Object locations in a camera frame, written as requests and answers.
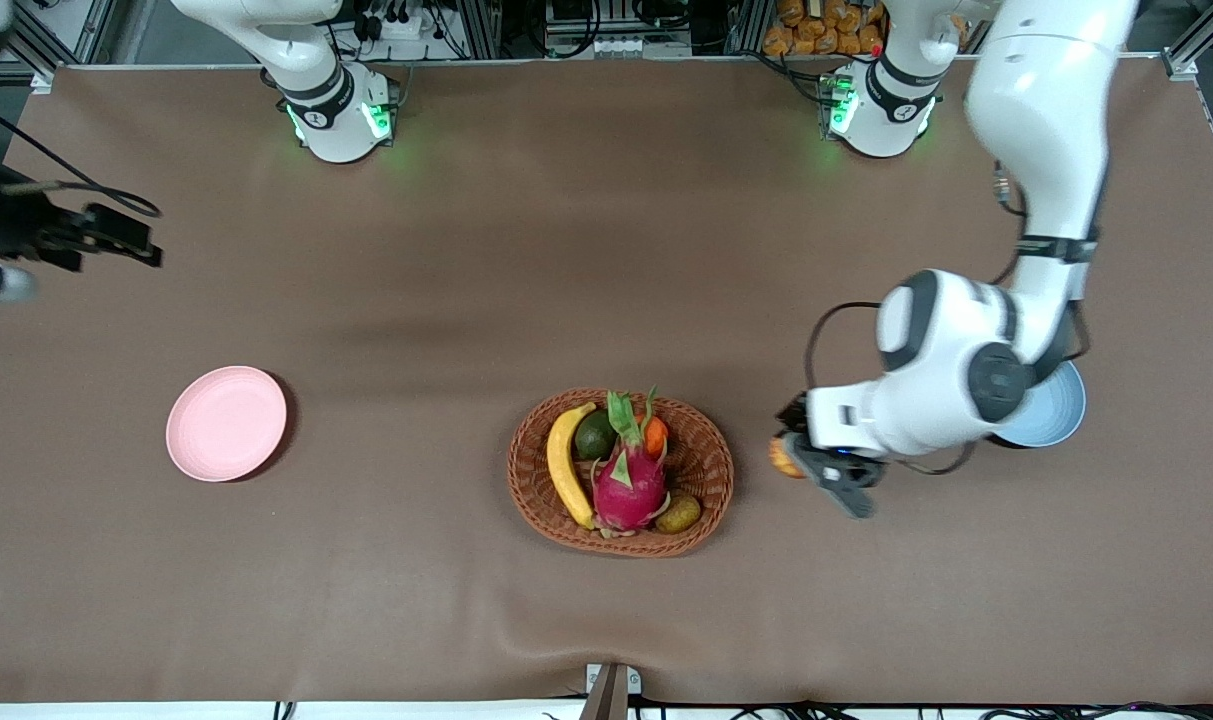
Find red yellow apple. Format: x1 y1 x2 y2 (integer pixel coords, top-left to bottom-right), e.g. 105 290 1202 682
768 435 807 482

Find yellow banana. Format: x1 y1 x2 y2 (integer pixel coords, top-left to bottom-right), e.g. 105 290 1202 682
546 401 600 531

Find orange carrot with green stalk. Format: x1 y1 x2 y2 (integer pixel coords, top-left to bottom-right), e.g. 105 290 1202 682
642 388 672 459

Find pink dragon fruit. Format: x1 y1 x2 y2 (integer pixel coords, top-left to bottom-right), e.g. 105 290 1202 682
591 390 670 539

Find dark green avocado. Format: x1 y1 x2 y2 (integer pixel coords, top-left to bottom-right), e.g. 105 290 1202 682
575 408 620 463

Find light blue round plate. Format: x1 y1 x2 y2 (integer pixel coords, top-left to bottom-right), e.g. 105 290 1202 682
994 360 1088 449

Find pink round plate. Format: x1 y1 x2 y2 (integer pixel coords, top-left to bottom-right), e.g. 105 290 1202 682
165 365 289 483

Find brown table cover cloth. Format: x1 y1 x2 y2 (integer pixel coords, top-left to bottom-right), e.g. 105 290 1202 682
0 57 1213 706

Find brown oval wicker basket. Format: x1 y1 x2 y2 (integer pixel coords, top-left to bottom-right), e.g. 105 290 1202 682
507 388 736 558

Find white power strip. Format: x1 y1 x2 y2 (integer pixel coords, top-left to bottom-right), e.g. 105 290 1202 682
358 0 429 43

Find orange packaged snacks heap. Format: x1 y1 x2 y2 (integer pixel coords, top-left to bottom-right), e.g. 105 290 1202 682
762 0 889 58

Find aluminium frame post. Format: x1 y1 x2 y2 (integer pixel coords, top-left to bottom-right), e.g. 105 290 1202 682
456 0 502 59
6 0 117 93
1161 0 1213 81

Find grey metal camera stand post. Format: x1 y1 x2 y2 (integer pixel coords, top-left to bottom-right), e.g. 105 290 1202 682
578 662 643 720

